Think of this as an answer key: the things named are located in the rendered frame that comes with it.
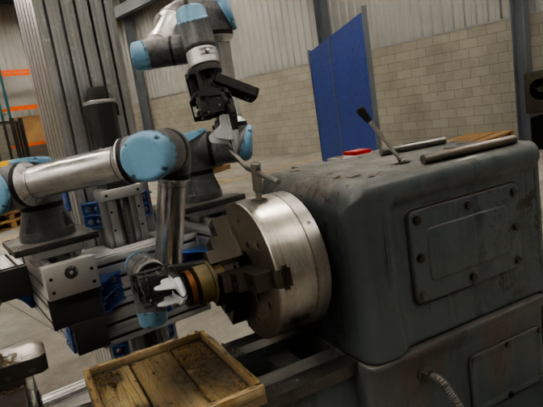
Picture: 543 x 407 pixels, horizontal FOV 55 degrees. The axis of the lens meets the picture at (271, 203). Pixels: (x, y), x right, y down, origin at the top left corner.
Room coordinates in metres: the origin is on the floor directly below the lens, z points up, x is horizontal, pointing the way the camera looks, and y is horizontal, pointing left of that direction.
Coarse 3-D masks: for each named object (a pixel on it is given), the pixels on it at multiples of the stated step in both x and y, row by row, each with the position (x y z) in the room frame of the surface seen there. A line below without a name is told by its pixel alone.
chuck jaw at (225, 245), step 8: (224, 216) 1.19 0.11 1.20; (208, 224) 1.19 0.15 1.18; (216, 224) 1.17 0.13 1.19; (224, 224) 1.17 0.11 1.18; (216, 232) 1.16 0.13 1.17; (224, 232) 1.16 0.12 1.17; (232, 232) 1.16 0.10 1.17; (208, 240) 1.15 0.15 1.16; (216, 240) 1.14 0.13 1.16; (224, 240) 1.15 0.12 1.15; (232, 240) 1.15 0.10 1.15; (208, 248) 1.16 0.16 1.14; (216, 248) 1.13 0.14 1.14; (224, 248) 1.13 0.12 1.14; (232, 248) 1.14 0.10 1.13; (240, 248) 1.14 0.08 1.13; (208, 256) 1.11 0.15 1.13; (216, 256) 1.12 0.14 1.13; (224, 256) 1.12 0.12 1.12; (232, 256) 1.13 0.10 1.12; (240, 256) 1.14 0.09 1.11; (248, 256) 1.17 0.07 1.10; (216, 264) 1.12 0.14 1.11; (224, 264) 1.14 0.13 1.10
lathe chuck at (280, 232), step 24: (240, 216) 1.12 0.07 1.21; (264, 216) 1.06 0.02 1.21; (288, 216) 1.07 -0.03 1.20; (240, 240) 1.14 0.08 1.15; (264, 240) 1.02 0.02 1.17; (288, 240) 1.03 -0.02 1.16; (240, 264) 1.18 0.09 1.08; (264, 264) 1.04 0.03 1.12; (288, 264) 1.01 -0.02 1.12; (312, 264) 1.03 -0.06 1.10; (312, 288) 1.03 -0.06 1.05; (264, 312) 1.08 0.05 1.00; (288, 312) 1.01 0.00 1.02; (312, 312) 1.05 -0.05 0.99; (264, 336) 1.10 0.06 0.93
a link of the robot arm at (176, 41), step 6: (174, 36) 1.39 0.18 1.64; (180, 36) 1.38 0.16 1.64; (174, 42) 1.37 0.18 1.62; (180, 42) 1.37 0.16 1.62; (216, 42) 1.39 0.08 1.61; (174, 48) 1.37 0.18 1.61; (180, 48) 1.37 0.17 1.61; (174, 54) 1.37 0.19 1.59; (180, 54) 1.37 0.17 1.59; (180, 60) 1.38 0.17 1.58; (186, 60) 1.39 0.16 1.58
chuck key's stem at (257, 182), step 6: (252, 162) 1.12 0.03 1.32; (258, 162) 1.11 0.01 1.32; (252, 168) 1.11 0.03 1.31; (258, 168) 1.11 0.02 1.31; (252, 174) 1.11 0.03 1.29; (252, 180) 1.12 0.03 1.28; (258, 180) 1.11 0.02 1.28; (258, 186) 1.11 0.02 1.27; (258, 192) 1.12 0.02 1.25; (258, 198) 1.12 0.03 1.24
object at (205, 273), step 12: (204, 264) 1.09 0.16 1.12; (180, 276) 1.07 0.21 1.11; (192, 276) 1.06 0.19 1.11; (204, 276) 1.06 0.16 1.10; (216, 276) 1.06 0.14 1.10; (192, 288) 1.04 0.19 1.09; (204, 288) 1.05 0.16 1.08; (216, 288) 1.06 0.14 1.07; (192, 300) 1.04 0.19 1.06; (204, 300) 1.05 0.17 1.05; (216, 300) 1.07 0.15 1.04
